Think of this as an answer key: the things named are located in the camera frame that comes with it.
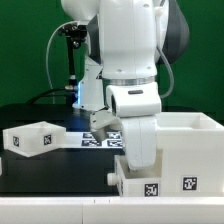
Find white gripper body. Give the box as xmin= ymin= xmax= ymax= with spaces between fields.
xmin=121 ymin=116 xmax=157 ymax=170

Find white drawer box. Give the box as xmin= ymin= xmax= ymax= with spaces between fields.
xmin=107 ymin=150 xmax=162 ymax=197
xmin=3 ymin=121 xmax=66 ymax=157

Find large white drawer cabinet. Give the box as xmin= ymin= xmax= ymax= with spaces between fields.
xmin=157 ymin=112 xmax=224 ymax=197

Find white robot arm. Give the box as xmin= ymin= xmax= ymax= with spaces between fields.
xmin=61 ymin=0 xmax=189 ymax=170

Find white marker base plate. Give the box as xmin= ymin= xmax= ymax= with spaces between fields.
xmin=64 ymin=132 xmax=122 ymax=149

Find black cables at base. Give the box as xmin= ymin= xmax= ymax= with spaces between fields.
xmin=26 ymin=87 xmax=79 ymax=105

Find white front rail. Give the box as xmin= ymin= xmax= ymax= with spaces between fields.
xmin=0 ymin=197 xmax=224 ymax=224

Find black camera on stand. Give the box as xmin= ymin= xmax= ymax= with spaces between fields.
xmin=58 ymin=22 xmax=87 ymax=89

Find white grey cable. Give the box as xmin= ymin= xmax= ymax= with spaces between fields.
xmin=45 ymin=20 xmax=78 ymax=104

